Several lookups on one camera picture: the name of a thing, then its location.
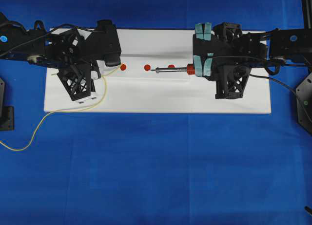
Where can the blue table cloth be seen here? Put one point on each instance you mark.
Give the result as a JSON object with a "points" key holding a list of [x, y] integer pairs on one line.
{"points": [[152, 169]]}

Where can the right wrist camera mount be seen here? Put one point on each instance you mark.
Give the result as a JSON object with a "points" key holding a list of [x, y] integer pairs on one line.
{"points": [[231, 81]]}

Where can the right gripper finger holding iron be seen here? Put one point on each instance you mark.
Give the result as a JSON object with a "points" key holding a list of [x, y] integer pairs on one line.
{"points": [[203, 64]]}

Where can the red silver soldering iron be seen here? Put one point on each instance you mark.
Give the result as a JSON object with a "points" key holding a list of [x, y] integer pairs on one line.
{"points": [[189, 69]]}

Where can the right gripper finger with teal pad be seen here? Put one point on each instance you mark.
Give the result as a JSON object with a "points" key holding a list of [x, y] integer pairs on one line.
{"points": [[202, 39]]}

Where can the white work board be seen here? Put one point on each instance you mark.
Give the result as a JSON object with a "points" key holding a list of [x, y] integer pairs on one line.
{"points": [[138, 91]]}

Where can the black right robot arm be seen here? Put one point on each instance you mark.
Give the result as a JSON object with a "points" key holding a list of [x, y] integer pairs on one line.
{"points": [[294, 45]]}

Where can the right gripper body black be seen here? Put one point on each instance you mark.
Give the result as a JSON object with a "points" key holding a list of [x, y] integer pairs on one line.
{"points": [[233, 48]]}

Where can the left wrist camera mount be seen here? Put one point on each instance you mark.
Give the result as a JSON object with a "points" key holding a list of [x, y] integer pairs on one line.
{"points": [[77, 81]]}

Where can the black right base bracket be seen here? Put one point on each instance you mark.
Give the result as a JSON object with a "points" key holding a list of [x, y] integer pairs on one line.
{"points": [[304, 106]]}

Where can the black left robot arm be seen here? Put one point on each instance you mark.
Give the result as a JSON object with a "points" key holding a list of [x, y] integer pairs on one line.
{"points": [[19, 44]]}

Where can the black left base bracket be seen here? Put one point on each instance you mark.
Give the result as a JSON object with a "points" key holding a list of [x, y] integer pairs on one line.
{"points": [[6, 112]]}

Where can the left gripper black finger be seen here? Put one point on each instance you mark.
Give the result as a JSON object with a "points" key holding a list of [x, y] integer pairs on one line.
{"points": [[110, 60], [103, 42]]}

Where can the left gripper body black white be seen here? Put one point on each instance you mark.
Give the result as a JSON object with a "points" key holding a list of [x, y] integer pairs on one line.
{"points": [[73, 55]]}

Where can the middle red dot mark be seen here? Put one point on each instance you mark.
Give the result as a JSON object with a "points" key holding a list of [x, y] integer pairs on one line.
{"points": [[147, 67]]}

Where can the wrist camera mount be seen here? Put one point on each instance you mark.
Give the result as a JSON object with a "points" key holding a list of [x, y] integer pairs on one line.
{"points": [[231, 81], [77, 81]]}

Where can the black base bracket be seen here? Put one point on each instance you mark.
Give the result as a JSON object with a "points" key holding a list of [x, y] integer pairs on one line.
{"points": [[6, 112], [304, 106]]}

